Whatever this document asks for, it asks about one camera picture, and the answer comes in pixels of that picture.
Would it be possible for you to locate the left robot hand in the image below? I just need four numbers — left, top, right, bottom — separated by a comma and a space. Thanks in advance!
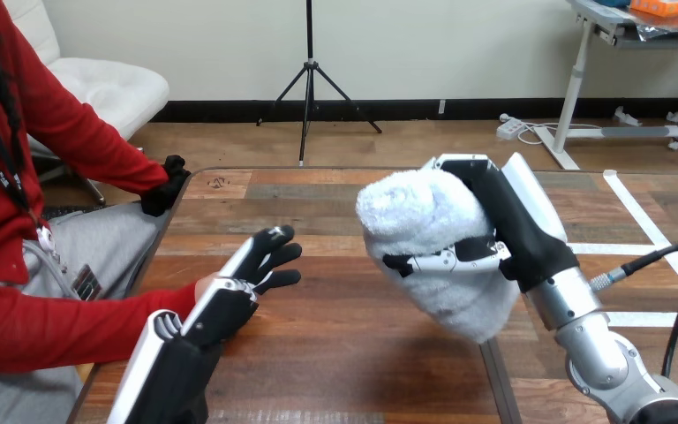
106, 224, 296, 424

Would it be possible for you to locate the person's hand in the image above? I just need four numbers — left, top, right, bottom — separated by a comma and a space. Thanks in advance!
194, 242, 304, 301
139, 154, 192, 218

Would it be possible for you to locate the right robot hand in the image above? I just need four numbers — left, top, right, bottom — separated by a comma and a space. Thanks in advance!
381, 153, 581, 294

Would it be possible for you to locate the white towel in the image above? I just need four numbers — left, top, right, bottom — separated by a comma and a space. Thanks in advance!
355, 168, 522, 345

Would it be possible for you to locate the person's forearm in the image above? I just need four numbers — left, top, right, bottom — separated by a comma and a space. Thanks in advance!
57, 108, 170, 198
0, 279, 200, 375

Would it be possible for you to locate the white power strip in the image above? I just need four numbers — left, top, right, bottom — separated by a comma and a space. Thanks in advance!
494, 114, 525, 141

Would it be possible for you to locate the white cushioned chair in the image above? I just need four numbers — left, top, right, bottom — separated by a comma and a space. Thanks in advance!
2, 0, 171, 206

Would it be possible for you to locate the white desk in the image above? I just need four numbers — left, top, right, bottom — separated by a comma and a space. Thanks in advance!
534, 0, 678, 171

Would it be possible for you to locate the black tripod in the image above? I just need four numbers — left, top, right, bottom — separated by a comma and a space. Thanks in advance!
255, 0, 384, 169

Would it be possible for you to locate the orange thing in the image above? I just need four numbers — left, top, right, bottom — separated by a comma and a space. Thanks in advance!
629, 0, 678, 18

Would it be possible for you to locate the tangle of cables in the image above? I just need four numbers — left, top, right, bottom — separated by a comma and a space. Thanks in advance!
516, 119, 604, 147

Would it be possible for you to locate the black cable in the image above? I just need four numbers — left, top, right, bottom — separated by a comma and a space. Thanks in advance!
589, 242, 678, 379

